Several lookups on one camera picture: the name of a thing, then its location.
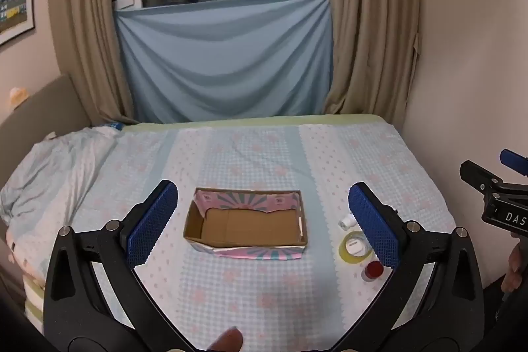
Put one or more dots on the framed wall picture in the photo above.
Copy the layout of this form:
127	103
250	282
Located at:
14	1

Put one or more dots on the cardboard box with pink lining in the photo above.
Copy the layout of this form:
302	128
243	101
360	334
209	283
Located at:
247	224

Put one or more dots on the person's right hand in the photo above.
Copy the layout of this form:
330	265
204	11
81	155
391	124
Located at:
514	269

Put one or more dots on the light blue hanging cloth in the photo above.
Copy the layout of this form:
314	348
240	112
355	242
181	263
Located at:
227	59

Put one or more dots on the person's left hand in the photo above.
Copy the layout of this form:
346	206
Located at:
226	340

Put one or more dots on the grey padded headboard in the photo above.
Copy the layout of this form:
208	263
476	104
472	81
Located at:
45	108

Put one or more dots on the small white jar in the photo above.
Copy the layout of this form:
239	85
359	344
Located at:
346	222

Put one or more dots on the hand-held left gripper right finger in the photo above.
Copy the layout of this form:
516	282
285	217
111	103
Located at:
373	228

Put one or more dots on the striped cloth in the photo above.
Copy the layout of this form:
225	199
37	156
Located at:
33	294

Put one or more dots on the red jar with white lid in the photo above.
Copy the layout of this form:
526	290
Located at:
373	270

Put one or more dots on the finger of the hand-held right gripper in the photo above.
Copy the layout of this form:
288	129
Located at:
478	174
511	159

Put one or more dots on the beige curtain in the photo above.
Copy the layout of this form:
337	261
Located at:
90	18
371	18

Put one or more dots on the clear tape roll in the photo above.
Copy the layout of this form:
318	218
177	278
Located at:
344	252

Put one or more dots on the light blue quilt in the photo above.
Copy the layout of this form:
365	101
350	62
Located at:
53	170

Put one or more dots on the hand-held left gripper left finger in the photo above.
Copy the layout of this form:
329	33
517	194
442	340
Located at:
152	224

